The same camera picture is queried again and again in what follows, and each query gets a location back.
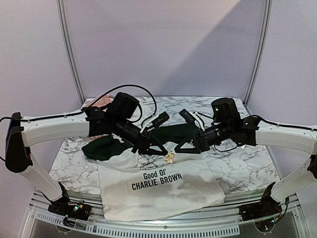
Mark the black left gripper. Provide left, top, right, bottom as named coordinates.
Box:
left=112, top=116, right=168, bottom=156

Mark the white and green t-shirt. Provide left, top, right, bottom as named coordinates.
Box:
left=82, top=124, right=225, bottom=222

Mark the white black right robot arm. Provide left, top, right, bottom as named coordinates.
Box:
left=175, top=115, right=317, bottom=224

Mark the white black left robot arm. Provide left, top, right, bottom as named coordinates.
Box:
left=5, top=107, right=168, bottom=221

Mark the pink plastic perforated basket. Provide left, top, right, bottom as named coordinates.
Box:
left=81, top=94, right=113, bottom=110

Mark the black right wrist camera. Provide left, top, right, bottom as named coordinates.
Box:
left=211, top=98, right=241, bottom=123

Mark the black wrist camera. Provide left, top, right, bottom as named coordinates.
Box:
left=211, top=98, right=241, bottom=123
left=108, top=92, right=139, bottom=119

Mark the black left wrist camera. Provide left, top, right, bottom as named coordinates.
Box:
left=108, top=92, right=139, bottom=119

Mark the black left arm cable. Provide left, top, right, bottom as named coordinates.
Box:
left=0, top=84, right=170, bottom=162

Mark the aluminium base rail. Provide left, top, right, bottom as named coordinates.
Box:
left=21, top=191, right=310, bottom=238

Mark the aluminium left corner post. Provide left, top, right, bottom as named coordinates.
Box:
left=56, top=0, right=86, bottom=103

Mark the aluminium corner post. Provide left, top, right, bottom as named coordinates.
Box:
left=56, top=0, right=86, bottom=103
left=243, top=0, right=272, bottom=107

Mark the aluminium right corner post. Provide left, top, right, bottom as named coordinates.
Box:
left=243, top=0, right=272, bottom=107

